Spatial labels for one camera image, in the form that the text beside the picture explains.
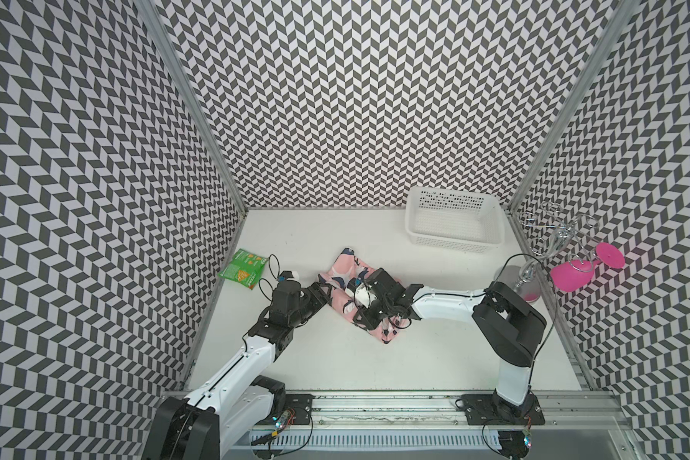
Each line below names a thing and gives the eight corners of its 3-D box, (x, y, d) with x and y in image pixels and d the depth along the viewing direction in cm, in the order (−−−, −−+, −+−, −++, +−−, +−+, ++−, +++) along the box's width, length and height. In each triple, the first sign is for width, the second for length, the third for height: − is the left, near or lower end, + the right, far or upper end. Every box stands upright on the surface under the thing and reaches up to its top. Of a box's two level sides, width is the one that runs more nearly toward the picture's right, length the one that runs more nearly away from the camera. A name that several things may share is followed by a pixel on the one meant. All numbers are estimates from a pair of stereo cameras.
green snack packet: (221, 277, 100) (218, 272, 98) (241, 253, 107) (238, 248, 104) (252, 289, 97) (249, 285, 94) (270, 263, 103) (268, 259, 101)
